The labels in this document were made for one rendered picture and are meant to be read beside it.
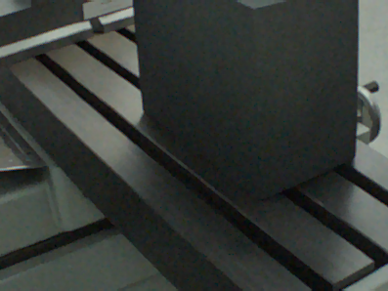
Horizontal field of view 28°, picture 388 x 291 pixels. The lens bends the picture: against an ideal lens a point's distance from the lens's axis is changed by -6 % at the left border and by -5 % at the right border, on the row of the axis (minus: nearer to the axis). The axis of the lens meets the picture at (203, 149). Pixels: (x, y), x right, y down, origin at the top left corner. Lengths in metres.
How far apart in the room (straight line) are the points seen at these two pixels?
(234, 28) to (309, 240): 0.19
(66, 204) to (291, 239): 0.39
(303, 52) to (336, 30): 0.04
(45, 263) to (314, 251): 0.48
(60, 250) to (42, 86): 0.23
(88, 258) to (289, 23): 0.52
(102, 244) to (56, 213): 0.09
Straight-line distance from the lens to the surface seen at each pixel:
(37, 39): 1.08
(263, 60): 0.65
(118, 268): 1.10
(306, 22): 0.67
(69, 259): 1.05
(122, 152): 0.81
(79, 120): 0.88
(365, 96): 1.45
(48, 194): 1.00
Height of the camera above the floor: 1.35
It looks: 31 degrees down
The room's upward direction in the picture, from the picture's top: 4 degrees counter-clockwise
